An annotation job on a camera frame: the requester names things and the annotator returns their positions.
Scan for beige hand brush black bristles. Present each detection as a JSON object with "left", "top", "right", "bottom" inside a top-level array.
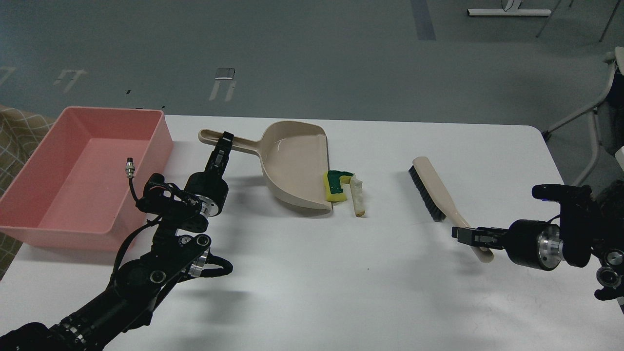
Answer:
[{"left": 408, "top": 156, "right": 494, "bottom": 264}]

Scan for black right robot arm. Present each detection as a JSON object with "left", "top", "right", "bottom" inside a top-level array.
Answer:
[{"left": 451, "top": 184, "right": 624, "bottom": 305}]

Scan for yellow green sponge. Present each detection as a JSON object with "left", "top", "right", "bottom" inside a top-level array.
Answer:
[{"left": 323, "top": 170, "right": 354, "bottom": 203}]

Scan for beige checkered cloth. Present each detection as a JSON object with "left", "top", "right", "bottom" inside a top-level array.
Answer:
[{"left": 0, "top": 106, "right": 55, "bottom": 281}]

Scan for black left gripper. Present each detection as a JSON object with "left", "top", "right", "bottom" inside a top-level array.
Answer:
[{"left": 184, "top": 132, "right": 234, "bottom": 217}]

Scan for pink plastic bin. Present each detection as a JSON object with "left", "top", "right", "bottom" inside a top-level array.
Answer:
[{"left": 0, "top": 107, "right": 174, "bottom": 251}]

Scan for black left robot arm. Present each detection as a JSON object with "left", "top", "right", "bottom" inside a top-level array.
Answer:
[{"left": 1, "top": 132, "right": 234, "bottom": 351}]

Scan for white office chair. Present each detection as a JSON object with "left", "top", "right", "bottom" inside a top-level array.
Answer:
[{"left": 541, "top": 46, "right": 624, "bottom": 186}]

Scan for white desk base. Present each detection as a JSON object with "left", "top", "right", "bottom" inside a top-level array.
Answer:
[{"left": 467, "top": 0, "right": 552, "bottom": 17}]

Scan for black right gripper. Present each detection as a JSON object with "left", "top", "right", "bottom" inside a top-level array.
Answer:
[{"left": 451, "top": 219, "right": 566, "bottom": 271}]

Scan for beige plastic dustpan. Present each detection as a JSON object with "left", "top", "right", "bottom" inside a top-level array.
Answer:
[{"left": 199, "top": 120, "right": 334, "bottom": 211}]

